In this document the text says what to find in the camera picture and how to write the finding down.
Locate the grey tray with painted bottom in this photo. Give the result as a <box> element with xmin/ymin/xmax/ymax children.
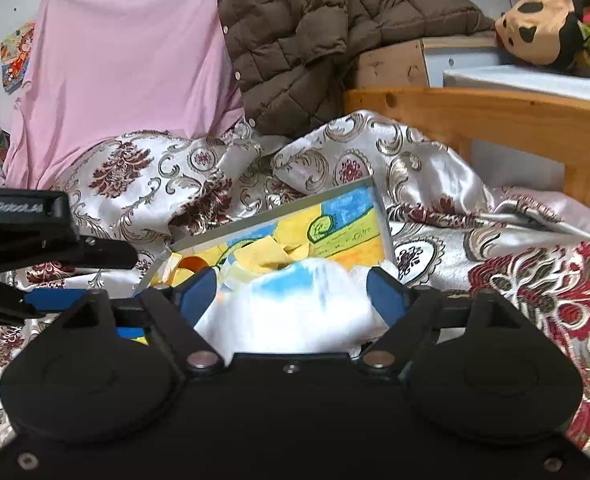
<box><xmin>132</xmin><ymin>175</ymin><xmax>401</xmax><ymax>346</ymax></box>

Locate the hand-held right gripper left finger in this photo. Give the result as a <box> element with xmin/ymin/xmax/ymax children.
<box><xmin>62</xmin><ymin>266</ymin><xmax>224</xmax><ymax>372</ymax></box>

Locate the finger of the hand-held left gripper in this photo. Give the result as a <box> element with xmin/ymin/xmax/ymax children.
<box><xmin>0</xmin><ymin>280</ymin><xmax>85</xmax><ymax>326</ymax></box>
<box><xmin>75</xmin><ymin>237</ymin><xmax>139</xmax><ymax>270</ymax></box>

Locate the white board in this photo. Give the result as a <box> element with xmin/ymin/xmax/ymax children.
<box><xmin>442</xmin><ymin>62</ymin><xmax>590</xmax><ymax>106</ymax></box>

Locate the white gauze towel blue print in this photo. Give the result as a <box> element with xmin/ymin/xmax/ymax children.
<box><xmin>195</xmin><ymin>257</ymin><xmax>401</xmax><ymax>357</ymax></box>

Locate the wooden crate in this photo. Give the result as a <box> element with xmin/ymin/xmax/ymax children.
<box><xmin>355</xmin><ymin>35</ymin><xmax>500</xmax><ymax>91</ymax></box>

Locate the tan panda plush toy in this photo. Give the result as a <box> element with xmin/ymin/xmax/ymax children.
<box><xmin>495</xmin><ymin>0</ymin><xmax>586</xmax><ymax>68</ymax></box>

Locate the cartoon wall poster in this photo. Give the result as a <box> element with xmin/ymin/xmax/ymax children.
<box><xmin>0</xmin><ymin>22</ymin><xmax>36</xmax><ymax>93</ymax></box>

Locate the floral satin blanket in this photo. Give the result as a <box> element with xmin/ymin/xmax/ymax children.
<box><xmin>0</xmin><ymin>109</ymin><xmax>590</xmax><ymax>461</ymax></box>

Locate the pink hanging cloth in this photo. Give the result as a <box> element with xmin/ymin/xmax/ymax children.
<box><xmin>2</xmin><ymin>0</ymin><xmax>248</xmax><ymax>191</ymax></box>

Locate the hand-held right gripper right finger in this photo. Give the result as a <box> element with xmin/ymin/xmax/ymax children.
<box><xmin>357</xmin><ymin>266</ymin><xmax>520</xmax><ymax>372</ymax></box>

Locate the brown quilted jacket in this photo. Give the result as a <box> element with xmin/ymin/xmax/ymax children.
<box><xmin>214</xmin><ymin>0</ymin><xmax>496</xmax><ymax>138</ymax></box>

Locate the wooden bed frame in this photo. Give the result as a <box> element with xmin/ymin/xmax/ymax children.
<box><xmin>344</xmin><ymin>86</ymin><xmax>590</xmax><ymax>213</ymax></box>

